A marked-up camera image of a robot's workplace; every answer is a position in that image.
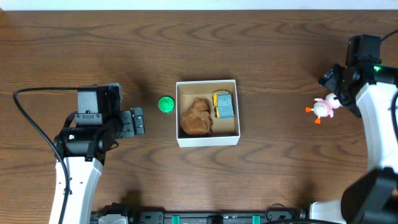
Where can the white cardboard box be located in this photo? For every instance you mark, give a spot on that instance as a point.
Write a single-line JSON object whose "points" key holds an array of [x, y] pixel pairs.
{"points": [[224, 132]]}

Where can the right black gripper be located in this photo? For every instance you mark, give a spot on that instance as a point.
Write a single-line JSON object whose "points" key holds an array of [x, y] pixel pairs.
{"points": [[331, 79]]}

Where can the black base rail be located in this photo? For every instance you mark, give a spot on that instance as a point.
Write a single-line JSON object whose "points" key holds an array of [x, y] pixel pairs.
{"points": [[217, 217]]}

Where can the pink white duck toy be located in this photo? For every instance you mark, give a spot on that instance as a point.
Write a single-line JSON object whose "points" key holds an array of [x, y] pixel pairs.
{"points": [[323, 108]]}

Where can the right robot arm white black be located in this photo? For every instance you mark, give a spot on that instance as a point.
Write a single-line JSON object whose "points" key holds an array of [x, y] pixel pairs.
{"points": [[369, 90]]}

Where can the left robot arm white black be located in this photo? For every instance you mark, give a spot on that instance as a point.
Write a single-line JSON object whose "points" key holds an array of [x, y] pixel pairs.
{"points": [[83, 150]]}

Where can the grey yellow toy truck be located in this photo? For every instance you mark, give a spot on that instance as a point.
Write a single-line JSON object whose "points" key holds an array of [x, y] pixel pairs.
{"points": [[223, 104]]}

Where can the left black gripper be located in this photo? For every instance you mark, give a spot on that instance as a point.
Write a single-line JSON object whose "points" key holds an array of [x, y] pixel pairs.
{"points": [[127, 123]]}

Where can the brown plush bear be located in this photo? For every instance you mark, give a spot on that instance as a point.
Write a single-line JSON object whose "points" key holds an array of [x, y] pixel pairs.
{"points": [[196, 119]]}

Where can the green round toy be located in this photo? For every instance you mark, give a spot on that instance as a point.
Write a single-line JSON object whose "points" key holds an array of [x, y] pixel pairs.
{"points": [[166, 104]]}

